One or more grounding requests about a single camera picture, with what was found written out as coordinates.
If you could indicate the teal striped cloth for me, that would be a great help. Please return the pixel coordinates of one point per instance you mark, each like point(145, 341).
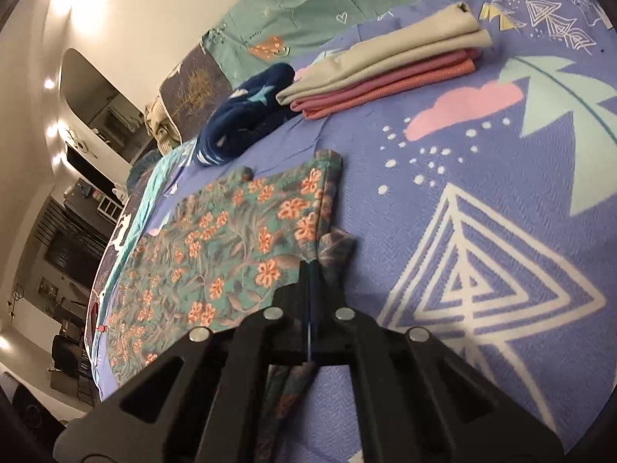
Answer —
point(149, 188)

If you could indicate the green floral shirt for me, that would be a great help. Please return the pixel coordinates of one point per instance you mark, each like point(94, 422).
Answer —
point(217, 251)

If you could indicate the navy star print blanket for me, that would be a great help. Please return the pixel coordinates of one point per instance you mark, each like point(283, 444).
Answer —
point(231, 125)

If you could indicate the teal heart print cover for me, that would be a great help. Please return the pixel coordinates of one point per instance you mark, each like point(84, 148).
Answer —
point(299, 19)

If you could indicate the pink folded cloth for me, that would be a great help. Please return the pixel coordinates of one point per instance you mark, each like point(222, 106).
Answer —
point(385, 92)

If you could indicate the beige folded cloth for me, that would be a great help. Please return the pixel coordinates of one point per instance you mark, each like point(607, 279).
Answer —
point(385, 55)

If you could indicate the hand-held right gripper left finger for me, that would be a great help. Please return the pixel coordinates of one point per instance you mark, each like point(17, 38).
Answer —
point(294, 299)

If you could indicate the white bear wall decoration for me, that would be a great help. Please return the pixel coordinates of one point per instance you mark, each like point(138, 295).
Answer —
point(77, 142)

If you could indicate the dark tree print cushion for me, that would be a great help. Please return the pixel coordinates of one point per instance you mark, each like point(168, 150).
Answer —
point(193, 87)

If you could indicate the beige crumpled cloth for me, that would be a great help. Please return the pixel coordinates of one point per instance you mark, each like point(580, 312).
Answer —
point(161, 128)

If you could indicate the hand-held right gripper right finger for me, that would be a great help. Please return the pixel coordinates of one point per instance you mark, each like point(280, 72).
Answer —
point(328, 299)

